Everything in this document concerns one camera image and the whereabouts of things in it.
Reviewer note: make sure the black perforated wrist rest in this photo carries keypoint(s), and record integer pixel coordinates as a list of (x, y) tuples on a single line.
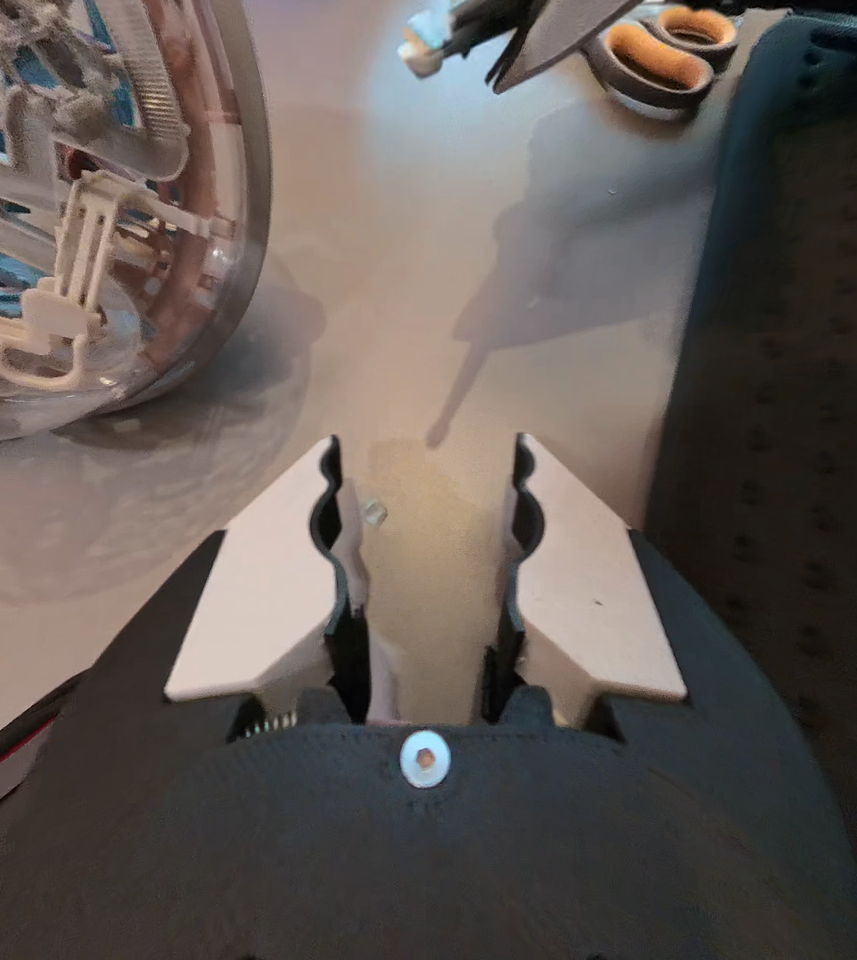
[(804, 450)]

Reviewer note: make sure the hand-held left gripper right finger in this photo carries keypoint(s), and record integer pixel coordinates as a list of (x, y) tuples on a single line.
[(594, 615)]

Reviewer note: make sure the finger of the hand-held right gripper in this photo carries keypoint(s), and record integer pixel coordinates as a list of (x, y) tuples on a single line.
[(564, 30)]

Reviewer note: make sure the small clear tip cap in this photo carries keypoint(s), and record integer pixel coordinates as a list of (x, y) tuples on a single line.
[(376, 512)]

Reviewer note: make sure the clear maze ball toy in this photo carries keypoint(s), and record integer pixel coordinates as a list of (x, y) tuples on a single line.
[(99, 225)]

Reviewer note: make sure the orange grey scissors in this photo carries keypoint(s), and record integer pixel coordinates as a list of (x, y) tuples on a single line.
[(654, 60)]

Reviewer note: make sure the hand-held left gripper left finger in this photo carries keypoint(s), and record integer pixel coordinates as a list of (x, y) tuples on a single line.
[(256, 615)]

